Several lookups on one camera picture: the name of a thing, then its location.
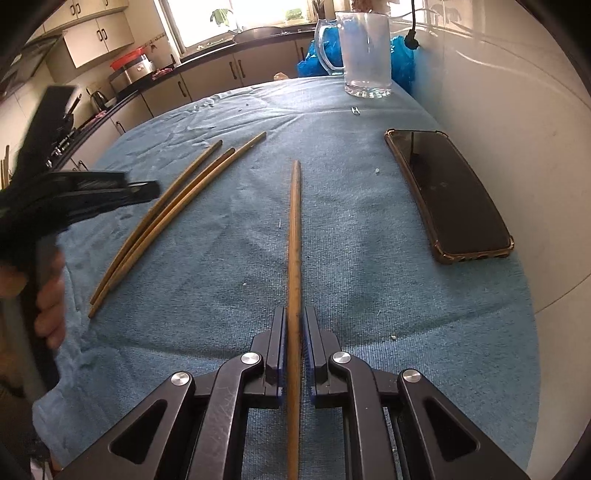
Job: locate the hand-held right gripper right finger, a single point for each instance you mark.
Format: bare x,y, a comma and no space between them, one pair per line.
316,360

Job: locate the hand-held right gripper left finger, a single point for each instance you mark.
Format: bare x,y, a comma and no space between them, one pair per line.
272,355

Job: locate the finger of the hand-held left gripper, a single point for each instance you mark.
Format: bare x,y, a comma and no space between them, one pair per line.
92,180
138,193

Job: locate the long wooden chopstick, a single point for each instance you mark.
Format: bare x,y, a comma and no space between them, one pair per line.
254,142
294,254
210,151
226,154

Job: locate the person's left hand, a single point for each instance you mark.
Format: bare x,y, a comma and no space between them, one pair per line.
51,300

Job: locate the pink cloth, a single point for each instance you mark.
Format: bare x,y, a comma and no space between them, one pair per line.
99,115
161,71

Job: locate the steel electric kettle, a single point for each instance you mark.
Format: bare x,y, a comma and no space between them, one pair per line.
97,99

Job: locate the black range hood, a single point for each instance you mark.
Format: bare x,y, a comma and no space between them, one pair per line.
23,64

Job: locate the blue towel table cover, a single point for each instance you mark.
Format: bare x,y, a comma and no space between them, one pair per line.
369,277

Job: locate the silver rice cooker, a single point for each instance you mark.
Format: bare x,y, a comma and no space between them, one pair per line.
134,74

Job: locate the red plastic basin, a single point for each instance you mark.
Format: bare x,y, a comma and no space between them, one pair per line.
127,56

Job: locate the cream kitchen base cabinets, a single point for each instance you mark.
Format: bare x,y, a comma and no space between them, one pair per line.
207,78

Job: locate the green potted plant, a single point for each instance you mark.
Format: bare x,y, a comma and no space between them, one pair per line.
221,17

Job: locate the dark frying pan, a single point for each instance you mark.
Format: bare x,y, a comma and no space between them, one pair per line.
256,33

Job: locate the smartphone in brown case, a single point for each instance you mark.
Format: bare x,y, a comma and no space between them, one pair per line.
452,198

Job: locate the kitchen window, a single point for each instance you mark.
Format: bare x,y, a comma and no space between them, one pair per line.
258,11

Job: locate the utensil cup on windowsill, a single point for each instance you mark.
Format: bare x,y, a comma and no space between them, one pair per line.
318,11

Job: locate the clear glass pitcher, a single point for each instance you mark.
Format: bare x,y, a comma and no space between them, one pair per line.
364,55

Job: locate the blue plastic bag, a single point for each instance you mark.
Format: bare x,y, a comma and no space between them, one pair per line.
402,64

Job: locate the cream upper wall cabinet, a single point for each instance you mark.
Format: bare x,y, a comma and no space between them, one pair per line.
92,37

